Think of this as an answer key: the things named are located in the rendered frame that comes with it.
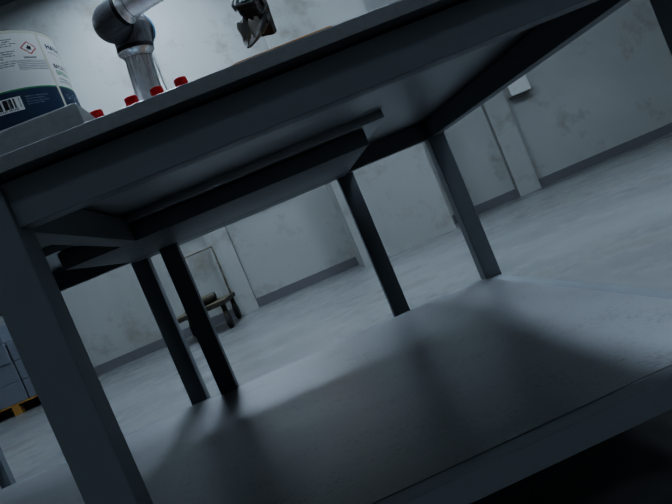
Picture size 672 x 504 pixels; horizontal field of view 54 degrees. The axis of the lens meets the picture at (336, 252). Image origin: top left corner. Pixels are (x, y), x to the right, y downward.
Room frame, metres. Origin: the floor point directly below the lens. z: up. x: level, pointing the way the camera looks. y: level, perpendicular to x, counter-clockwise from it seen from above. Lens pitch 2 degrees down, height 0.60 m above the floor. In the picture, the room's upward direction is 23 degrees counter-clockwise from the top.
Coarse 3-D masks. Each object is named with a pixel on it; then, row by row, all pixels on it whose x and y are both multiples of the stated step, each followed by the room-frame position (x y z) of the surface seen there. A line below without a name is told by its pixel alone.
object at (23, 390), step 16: (0, 336) 7.59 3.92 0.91; (0, 352) 7.58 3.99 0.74; (16, 352) 7.60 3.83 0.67; (0, 368) 7.59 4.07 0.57; (16, 368) 7.62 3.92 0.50; (0, 384) 7.58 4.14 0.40; (16, 384) 7.59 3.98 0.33; (0, 400) 7.58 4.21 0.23; (16, 400) 7.58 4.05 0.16; (32, 400) 7.94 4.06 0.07; (0, 416) 8.15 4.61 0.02
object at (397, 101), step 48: (432, 0) 0.85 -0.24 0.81; (288, 48) 0.84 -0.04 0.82; (336, 48) 0.87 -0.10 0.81; (480, 48) 1.33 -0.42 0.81; (192, 96) 0.82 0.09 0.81; (384, 96) 1.42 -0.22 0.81; (432, 96) 1.74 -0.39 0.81; (48, 144) 0.81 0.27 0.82; (96, 144) 0.85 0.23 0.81; (288, 144) 1.53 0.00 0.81; (144, 192) 1.36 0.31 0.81
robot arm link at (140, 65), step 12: (132, 24) 2.03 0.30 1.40; (144, 24) 2.09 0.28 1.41; (132, 36) 2.05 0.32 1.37; (144, 36) 2.08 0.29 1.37; (120, 48) 2.07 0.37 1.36; (132, 48) 2.06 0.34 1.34; (144, 48) 2.08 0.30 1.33; (132, 60) 2.08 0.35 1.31; (144, 60) 2.09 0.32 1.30; (132, 72) 2.09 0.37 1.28; (144, 72) 2.08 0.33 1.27; (156, 72) 2.12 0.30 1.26; (132, 84) 2.10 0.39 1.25; (144, 84) 2.08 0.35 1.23; (156, 84) 2.10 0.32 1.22; (144, 96) 2.08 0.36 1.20
